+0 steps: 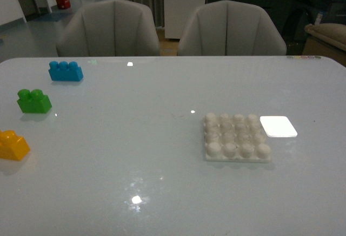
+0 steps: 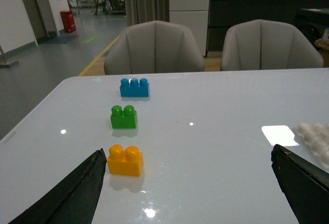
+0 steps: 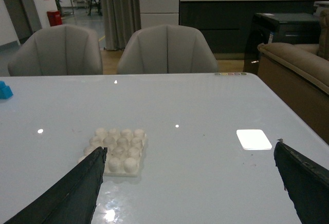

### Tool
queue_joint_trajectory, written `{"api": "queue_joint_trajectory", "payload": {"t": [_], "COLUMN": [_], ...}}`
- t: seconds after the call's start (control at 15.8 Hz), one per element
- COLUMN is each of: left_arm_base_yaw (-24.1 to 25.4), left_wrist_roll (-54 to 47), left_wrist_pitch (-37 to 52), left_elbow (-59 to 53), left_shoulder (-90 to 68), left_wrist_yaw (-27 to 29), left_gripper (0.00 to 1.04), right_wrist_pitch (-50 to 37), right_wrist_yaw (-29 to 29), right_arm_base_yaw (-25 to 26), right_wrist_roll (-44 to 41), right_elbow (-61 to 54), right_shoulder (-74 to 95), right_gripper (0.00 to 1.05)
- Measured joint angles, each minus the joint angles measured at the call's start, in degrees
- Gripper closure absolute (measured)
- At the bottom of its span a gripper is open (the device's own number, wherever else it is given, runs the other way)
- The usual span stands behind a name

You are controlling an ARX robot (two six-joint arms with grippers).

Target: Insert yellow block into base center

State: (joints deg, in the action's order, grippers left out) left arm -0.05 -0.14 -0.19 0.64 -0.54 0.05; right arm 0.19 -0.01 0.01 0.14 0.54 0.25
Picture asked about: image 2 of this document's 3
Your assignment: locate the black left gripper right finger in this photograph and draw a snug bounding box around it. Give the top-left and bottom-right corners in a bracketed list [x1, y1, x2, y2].
[271, 144, 328, 223]

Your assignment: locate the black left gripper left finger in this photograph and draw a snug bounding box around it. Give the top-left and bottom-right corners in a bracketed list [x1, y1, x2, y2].
[11, 149, 106, 223]

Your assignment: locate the yellow toy block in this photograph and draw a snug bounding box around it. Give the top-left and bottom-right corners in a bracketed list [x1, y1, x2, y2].
[107, 144, 144, 177]

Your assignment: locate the green toy block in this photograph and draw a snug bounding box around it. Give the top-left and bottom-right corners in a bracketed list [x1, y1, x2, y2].
[110, 105, 138, 129]

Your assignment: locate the blue toy block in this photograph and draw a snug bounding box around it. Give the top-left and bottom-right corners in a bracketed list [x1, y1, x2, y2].
[120, 78, 150, 97]

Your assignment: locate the right grey armchair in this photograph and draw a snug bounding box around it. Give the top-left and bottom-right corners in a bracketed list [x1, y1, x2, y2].
[221, 20, 324, 71]

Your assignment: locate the grey armchair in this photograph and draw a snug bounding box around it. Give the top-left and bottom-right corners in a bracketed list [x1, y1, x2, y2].
[221, 20, 324, 71]
[104, 21, 205, 75]

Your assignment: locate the left grey armchair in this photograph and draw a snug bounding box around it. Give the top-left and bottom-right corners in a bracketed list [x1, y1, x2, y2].
[104, 21, 205, 75]

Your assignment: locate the dark kitchen counter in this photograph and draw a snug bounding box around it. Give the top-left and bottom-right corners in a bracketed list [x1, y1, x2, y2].
[207, 0, 328, 52]

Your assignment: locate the white drawer cabinet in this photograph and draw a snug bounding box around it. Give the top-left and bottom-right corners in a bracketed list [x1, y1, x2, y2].
[169, 0, 210, 56]

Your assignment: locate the white studded base plate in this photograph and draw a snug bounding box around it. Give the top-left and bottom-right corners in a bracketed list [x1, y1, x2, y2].
[294, 123, 328, 170]

